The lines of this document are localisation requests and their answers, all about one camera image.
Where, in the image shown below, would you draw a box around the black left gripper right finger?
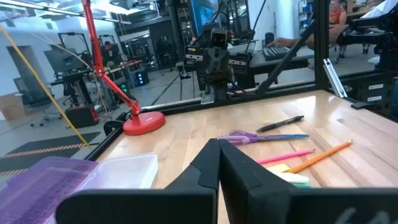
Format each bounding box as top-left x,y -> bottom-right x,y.
220,139 -> 398,224

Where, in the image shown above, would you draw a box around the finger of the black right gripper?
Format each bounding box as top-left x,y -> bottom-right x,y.
204,60 -> 218,100
217,60 -> 233,101

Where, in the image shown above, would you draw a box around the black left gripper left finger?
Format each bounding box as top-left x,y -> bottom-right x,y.
55,139 -> 221,224

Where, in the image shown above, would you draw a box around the pink pencil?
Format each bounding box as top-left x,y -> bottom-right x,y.
256,149 -> 315,165

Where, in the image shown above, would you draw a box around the purple handled scissors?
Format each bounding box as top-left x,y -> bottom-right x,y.
217,129 -> 310,146

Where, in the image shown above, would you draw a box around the orange pencil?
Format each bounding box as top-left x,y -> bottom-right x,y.
288,139 -> 354,174

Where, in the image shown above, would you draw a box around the black pen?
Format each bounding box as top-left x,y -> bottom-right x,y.
256,115 -> 305,133

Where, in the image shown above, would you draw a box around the black keyboard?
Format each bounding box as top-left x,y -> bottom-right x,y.
262,46 -> 292,62

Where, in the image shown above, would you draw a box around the grey desk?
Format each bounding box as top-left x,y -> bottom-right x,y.
248,46 -> 315,78

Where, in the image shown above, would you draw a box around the computer tower blue lights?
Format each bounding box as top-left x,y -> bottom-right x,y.
135,70 -> 149,87

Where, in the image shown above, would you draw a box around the red desk lamp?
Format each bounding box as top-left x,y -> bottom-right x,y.
81,0 -> 166,136

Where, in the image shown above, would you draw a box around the clear pencil case purple lid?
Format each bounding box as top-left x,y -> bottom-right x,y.
0,152 -> 159,224

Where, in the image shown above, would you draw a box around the person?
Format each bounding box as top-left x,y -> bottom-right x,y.
267,0 -> 349,60
101,40 -> 121,67

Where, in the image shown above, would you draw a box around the red and black box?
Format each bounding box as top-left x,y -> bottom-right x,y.
65,105 -> 100,128

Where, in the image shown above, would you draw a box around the black hazard-striped floor mat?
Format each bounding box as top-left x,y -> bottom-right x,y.
0,132 -> 102,177

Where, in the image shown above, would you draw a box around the black machine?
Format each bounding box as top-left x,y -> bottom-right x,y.
337,0 -> 398,119

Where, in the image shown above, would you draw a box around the dark monitor on stand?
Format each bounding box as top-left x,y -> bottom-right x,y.
43,48 -> 85,75

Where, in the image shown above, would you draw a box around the grey office chair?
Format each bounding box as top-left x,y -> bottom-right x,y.
14,77 -> 63,128

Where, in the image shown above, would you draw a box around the cardboard box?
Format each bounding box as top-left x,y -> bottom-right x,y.
0,92 -> 26,121

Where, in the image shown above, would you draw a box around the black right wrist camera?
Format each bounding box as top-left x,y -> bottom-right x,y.
210,27 -> 228,48

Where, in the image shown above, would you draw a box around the black aluminium table frame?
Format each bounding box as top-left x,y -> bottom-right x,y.
85,0 -> 398,161

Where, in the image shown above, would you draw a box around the silver aluminium bracket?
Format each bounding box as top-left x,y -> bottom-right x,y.
322,58 -> 348,99

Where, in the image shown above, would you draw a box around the yellow hanging cord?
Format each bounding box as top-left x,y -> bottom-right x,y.
0,24 -> 93,150

